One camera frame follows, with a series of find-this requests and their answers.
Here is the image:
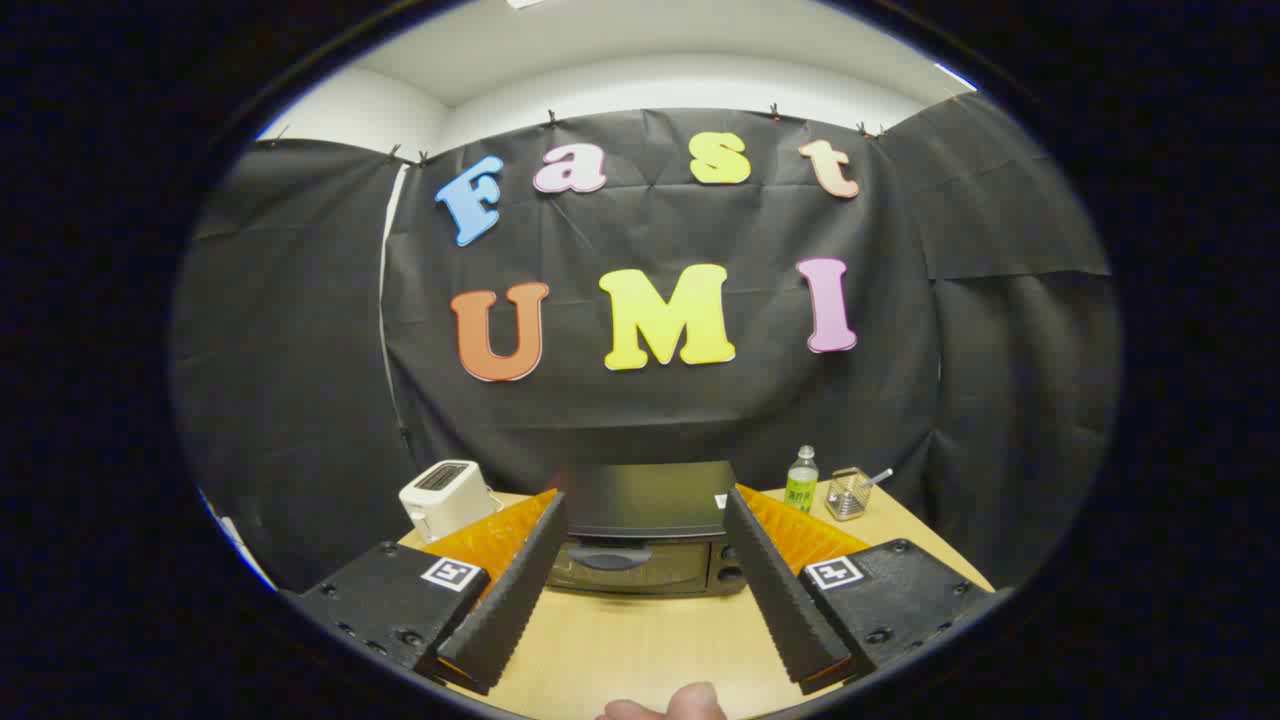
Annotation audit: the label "wire mesh basket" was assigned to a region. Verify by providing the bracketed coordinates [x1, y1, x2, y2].
[825, 467, 873, 522]

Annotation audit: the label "white pop-up toaster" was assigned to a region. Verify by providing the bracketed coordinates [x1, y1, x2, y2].
[398, 460, 504, 544]

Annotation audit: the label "black toaster oven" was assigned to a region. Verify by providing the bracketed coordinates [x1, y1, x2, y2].
[545, 460, 751, 599]

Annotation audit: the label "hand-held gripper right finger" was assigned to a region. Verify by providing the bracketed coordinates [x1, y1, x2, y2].
[722, 484, 1001, 696]

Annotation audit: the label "clear bottle green label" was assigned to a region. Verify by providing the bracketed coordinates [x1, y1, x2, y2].
[784, 445, 821, 514]

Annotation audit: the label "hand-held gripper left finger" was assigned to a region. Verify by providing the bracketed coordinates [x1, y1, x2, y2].
[285, 488, 569, 696]

